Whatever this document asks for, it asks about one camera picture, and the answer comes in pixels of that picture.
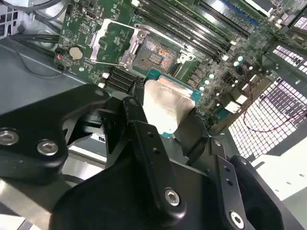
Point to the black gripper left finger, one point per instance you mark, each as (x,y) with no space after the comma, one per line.
(36,124)

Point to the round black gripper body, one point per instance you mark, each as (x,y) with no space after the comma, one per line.
(108,203)

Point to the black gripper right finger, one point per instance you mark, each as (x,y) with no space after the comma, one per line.
(227,196)

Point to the metal socket cover frame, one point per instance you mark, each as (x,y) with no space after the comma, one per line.
(95,49)

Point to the silver-topped CPU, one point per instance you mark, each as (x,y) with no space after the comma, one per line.
(165,105)

